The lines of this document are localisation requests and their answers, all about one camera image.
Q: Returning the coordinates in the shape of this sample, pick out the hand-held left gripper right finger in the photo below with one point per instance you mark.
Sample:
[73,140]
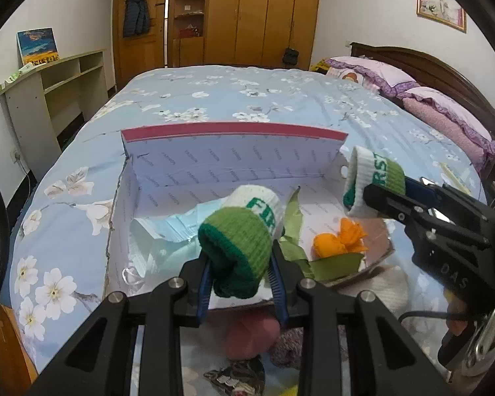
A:
[278,293]

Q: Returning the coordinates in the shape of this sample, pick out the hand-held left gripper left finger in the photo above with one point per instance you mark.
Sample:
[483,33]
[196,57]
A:
[204,293]

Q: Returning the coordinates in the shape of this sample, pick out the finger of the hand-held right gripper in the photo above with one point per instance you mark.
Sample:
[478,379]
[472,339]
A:
[420,189]
[385,202]

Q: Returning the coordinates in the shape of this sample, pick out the green white knit sock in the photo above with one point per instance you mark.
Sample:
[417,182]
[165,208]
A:
[373,169]
[235,239]

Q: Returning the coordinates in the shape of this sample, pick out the pink ball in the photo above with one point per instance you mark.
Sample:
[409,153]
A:
[251,334]

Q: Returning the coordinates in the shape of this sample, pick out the orange fabric flower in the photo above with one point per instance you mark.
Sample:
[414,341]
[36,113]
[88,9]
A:
[338,239]

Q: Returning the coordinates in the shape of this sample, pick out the light blue soft pad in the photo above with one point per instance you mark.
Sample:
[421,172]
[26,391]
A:
[165,231]

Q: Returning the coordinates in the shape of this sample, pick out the yellow sponge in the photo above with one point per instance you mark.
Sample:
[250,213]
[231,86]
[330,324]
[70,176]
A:
[291,393]

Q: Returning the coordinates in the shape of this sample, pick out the pink cardboard box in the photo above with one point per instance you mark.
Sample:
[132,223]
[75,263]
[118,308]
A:
[231,161]

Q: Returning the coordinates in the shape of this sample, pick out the person's right hand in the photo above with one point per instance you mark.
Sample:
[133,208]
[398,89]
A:
[460,321]

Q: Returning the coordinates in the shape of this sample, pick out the white towel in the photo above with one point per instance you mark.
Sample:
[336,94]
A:
[383,293]

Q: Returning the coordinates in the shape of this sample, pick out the dark patterned cloth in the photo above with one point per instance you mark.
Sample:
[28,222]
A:
[235,375]

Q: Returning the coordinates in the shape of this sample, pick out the dark wooden headboard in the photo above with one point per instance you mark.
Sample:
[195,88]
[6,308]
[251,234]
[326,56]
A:
[437,66]

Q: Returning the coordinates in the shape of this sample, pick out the cartoon print pillow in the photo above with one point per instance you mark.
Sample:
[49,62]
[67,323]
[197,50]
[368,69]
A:
[350,76]

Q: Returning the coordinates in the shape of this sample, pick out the black bag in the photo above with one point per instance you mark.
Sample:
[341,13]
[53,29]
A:
[291,57]

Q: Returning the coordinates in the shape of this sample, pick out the wooden wardrobe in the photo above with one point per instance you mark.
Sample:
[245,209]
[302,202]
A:
[251,16]

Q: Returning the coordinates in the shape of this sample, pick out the wooden door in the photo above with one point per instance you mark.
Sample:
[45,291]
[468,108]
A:
[140,57]

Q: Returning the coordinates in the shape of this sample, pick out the pale shelf desk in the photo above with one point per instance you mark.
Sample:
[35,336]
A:
[29,107]

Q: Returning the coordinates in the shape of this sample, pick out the red item on wardrobe shelf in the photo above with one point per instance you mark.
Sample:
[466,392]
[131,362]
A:
[188,33]

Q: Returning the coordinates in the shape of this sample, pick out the green white box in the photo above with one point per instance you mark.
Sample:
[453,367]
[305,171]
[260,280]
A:
[14,78]

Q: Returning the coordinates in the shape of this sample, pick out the dark hanging jacket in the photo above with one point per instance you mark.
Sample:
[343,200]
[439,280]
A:
[136,12]

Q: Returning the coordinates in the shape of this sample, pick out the landscape painting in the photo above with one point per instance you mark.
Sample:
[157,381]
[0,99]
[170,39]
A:
[38,46]

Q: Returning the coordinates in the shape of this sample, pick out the framed wall picture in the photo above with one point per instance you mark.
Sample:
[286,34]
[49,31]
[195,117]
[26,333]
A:
[441,0]

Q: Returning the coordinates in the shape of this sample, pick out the wall socket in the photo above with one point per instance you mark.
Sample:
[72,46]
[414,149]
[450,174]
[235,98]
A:
[15,156]

